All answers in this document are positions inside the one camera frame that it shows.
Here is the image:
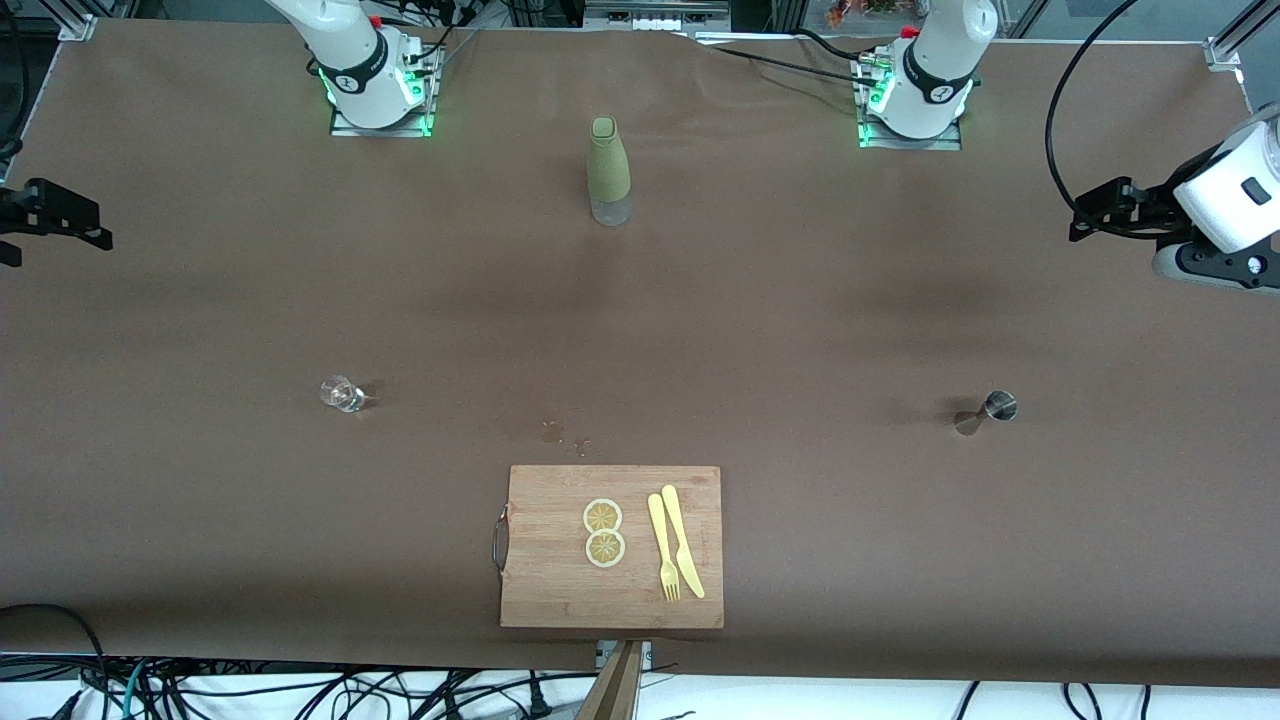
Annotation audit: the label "steel double jigger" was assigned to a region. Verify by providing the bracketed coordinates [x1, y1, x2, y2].
[953, 390, 1019, 437]

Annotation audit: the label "clear glass measuring cup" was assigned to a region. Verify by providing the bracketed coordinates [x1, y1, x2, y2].
[320, 375, 369, 414]

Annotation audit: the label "brown table cover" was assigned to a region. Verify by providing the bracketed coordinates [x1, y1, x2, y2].
[0, 18, 1280, 691]

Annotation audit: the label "grey power strip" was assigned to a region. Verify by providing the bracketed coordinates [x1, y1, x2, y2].
[583, 0, 733, 33]

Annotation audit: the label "green sleeved glass bottle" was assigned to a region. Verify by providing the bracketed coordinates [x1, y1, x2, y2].
[586, 116, 633, 227]

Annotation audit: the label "yellow plastic fork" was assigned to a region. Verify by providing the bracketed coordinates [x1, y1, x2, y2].
[647, 493, 682, 603]

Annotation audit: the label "yellow plastic knife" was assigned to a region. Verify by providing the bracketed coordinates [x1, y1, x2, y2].
[661, 484, 706, 600]

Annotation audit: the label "wooden cutting board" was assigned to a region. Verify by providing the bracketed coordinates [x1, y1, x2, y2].
[492, 465, 725, 630]

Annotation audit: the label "wooden beam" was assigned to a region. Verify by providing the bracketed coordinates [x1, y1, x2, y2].
[578, 640, 646, 720]

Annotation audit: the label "aluminium frame corner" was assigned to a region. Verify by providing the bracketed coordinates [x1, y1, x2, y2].
[55, 0, 101, 41]
[1205, 0, 1280, 73]

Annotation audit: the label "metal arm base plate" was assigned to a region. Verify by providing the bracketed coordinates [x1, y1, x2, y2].
[328, 45, 438, 139]
[856, 55, 963, 152]

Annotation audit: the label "black base power cable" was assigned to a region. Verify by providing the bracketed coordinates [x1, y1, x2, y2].
[690, 28, 881, 83]

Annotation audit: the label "black looped floor cable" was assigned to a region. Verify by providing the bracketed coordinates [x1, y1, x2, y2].
[0, 603, 109, 720]

